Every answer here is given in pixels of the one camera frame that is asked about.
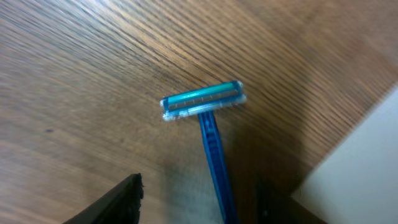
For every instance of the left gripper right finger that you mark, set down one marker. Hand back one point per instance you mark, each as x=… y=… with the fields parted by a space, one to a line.
x=275 y=207

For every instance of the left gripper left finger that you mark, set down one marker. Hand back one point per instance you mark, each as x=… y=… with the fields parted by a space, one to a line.
x=120 y=205

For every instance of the blue disposable razor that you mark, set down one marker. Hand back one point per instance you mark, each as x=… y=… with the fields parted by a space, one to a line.
x=202 y=102

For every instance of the white open cardboard box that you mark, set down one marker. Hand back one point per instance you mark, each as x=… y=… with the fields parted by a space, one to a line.
x=357 y=182

